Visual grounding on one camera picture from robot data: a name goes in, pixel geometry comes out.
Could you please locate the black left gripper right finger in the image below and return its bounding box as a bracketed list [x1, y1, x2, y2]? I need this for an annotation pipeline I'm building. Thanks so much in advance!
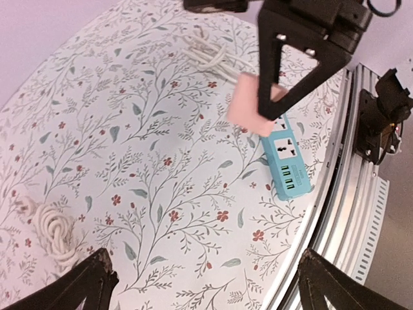
[297, 248, 404, 310]

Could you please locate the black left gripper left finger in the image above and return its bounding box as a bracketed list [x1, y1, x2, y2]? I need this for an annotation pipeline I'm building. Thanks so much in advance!
[7, 248, 119, 310]

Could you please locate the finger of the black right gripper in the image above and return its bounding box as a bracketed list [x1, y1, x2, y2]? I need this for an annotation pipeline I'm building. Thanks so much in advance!
[183, 0, 249, 13]

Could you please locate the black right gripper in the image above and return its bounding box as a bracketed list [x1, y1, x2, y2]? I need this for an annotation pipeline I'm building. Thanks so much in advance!
[257, 1, 372, 120]

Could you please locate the pink cube adapter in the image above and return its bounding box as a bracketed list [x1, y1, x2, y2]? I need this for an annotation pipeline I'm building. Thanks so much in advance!
[227, 72, 275, 137]

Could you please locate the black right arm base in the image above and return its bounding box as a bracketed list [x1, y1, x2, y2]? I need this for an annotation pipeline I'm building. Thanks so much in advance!
[354, 68, 412, 165]

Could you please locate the teal power strip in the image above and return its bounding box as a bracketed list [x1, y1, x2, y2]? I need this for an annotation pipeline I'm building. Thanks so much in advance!
[261, 114, 312, 201]

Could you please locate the floral table mat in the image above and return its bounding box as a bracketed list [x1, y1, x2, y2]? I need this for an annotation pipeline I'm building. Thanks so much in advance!
[1, 1, 343, 309]

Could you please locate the white cable of teal strip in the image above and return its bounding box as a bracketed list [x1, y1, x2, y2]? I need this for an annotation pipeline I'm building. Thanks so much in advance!
[180, 25, 259, 87]

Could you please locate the white cable of purple strip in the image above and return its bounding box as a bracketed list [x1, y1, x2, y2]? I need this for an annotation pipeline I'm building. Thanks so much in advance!
[14, 195, 85, 269]

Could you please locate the aluminium front rail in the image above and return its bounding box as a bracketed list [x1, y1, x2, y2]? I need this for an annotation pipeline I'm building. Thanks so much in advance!
[262, 64, 389, 309]

